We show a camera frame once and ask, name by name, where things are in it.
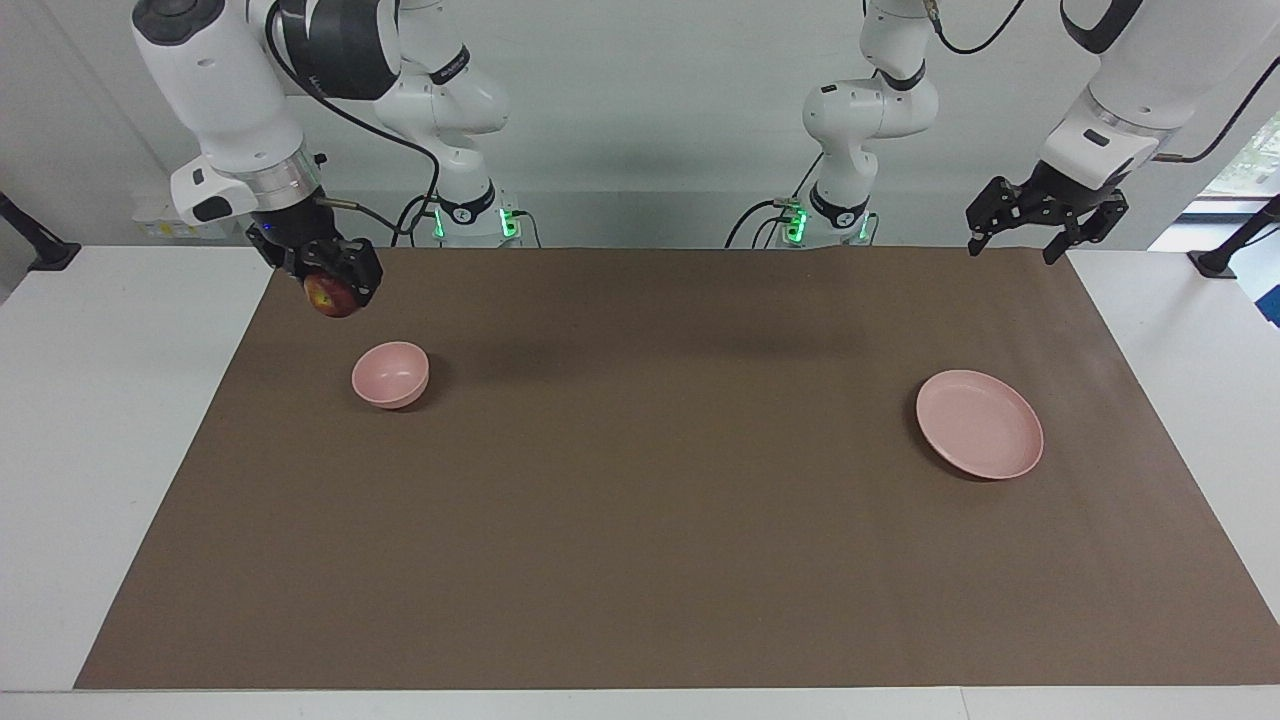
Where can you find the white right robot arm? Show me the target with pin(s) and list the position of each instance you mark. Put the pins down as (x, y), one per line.
(220, 90)

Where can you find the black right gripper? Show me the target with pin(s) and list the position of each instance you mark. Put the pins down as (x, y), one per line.
(295, 230)

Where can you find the pink bowl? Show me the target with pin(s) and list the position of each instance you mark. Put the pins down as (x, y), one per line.
(390, 375)

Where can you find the black clamp stand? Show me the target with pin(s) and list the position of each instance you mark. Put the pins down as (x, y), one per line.
(1225, 255)
(45, 250)

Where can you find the blue object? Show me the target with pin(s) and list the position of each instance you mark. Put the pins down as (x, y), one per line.
(1272, 308)

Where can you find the window with green view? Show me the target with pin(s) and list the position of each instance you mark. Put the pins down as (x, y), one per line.
(1250, 160)

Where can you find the brown table mat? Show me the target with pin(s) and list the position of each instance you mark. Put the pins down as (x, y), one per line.
(640, 520)

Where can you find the white wall socket box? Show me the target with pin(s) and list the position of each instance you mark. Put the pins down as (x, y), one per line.
(160, 228)

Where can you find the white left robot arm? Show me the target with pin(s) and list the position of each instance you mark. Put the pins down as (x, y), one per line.
(870, 110)

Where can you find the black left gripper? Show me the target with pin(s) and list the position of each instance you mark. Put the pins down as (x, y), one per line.
(1065, 195)

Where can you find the pink plate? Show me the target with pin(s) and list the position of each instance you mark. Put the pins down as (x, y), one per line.
(980, 425)

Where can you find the dark red apple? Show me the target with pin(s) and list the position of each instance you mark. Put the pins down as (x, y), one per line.
(330, 298)

